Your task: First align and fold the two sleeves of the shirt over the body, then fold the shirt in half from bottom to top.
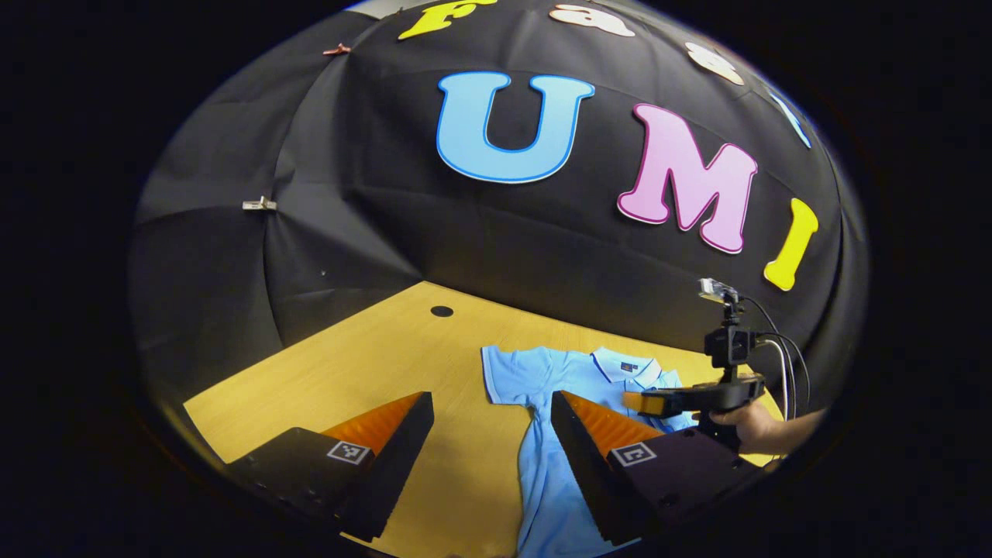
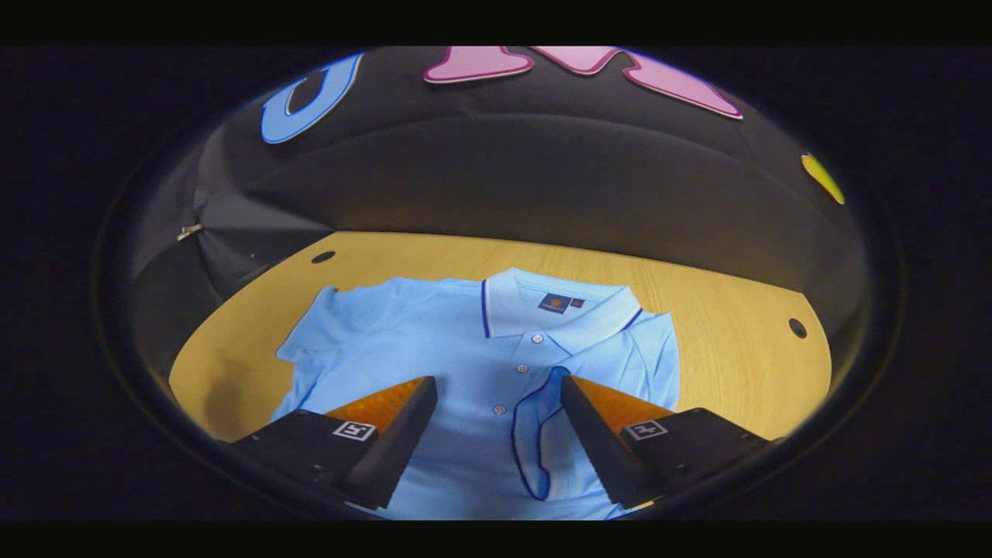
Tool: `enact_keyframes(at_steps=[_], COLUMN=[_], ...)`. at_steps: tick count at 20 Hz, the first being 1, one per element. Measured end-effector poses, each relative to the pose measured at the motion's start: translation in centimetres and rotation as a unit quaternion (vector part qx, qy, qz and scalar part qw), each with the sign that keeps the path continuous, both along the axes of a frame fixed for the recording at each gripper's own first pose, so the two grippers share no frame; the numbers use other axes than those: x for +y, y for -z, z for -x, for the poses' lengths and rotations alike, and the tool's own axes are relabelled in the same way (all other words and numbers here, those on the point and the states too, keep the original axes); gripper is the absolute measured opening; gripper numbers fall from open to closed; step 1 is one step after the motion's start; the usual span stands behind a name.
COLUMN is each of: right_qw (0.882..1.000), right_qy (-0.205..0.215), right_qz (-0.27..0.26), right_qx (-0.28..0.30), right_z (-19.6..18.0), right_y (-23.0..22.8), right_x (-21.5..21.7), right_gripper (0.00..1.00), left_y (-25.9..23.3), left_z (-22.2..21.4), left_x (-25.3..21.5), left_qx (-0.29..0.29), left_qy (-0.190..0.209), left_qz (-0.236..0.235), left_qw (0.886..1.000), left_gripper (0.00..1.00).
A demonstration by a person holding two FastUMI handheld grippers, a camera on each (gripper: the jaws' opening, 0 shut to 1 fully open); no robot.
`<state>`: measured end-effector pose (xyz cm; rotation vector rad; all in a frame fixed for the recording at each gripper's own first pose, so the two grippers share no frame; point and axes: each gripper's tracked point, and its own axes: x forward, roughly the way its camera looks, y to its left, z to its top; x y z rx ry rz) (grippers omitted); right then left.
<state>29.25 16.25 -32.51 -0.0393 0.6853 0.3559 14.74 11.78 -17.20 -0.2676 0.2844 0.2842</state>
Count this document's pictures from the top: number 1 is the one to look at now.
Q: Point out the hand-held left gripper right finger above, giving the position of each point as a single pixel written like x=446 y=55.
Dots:
x=577 y=457

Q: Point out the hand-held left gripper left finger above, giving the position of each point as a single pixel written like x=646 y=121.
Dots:
x=403 y=449

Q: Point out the silver backdrop clip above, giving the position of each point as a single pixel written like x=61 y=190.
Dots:
x=260 y=204

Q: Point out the black backdrop cloth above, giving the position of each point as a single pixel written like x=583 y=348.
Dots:
x=387 y=217

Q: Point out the light blue T-shirt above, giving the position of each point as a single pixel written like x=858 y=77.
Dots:
x=550 y=480

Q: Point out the copper backdrop clip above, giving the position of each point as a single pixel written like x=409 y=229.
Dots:
x=337 y=49

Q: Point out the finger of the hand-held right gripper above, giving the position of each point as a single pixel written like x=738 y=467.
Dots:
x=643 y=403

